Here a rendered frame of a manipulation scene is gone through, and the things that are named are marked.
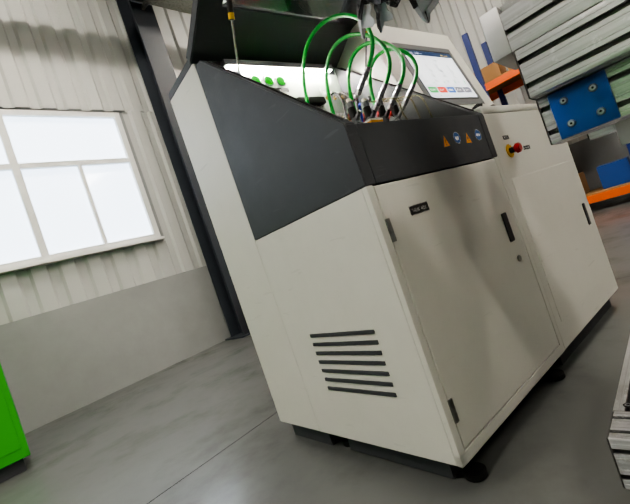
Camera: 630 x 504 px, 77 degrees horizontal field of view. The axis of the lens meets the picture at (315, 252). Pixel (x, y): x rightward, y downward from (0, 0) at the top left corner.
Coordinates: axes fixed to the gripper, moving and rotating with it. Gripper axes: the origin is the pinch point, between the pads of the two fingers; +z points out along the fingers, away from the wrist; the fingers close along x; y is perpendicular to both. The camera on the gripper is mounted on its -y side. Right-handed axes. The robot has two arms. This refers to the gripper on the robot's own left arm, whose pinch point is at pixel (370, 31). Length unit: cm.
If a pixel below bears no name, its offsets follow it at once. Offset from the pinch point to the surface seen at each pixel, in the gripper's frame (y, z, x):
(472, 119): 29.0, 27.3, 19.5
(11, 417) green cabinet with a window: -118, 186, -187
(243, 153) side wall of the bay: -14, 28, -45
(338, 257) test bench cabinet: 35, 41, -49
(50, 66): -466, 93, -32
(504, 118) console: 29, 35, 42
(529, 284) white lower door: 69, 69, 6
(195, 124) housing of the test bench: -48, 29, -46
